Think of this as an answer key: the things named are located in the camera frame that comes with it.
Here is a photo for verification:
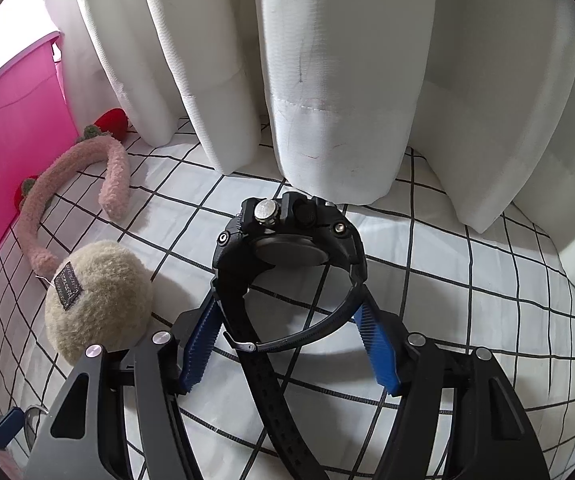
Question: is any white curtain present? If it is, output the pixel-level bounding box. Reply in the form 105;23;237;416
38;0;575;296

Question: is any white black checked tablecloth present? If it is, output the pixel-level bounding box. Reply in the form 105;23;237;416
0;117;575;480

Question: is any black wrist watch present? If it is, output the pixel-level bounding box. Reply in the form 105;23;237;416
212;191;368;480

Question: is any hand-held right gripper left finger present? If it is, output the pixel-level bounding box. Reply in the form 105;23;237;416
28;292;218;480

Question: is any pink fuzzy strawberry headband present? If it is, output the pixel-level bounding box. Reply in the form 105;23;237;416
15;109;131;277

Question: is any pink plastic bin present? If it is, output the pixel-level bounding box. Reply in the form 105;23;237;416
0;31;86;291

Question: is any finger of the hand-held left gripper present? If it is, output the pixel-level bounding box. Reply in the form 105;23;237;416
0;406;24;448

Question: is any beige plush pompom keychain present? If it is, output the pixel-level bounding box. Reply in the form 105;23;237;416
44;240;154;365

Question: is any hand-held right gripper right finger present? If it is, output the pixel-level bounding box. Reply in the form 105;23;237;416
352;300;551;480

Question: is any silver metal bangle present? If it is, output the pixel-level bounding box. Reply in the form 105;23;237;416
24;406;48;453

